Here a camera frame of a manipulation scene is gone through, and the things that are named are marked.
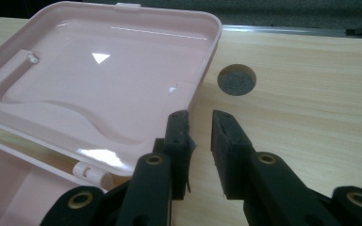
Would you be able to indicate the metal floor rail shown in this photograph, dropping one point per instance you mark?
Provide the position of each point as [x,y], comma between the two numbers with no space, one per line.
[279,30]

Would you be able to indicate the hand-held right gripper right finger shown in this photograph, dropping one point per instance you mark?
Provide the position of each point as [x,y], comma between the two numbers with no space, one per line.
[264,188]

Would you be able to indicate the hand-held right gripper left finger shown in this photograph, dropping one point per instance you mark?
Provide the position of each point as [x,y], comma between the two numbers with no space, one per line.
[154,188]

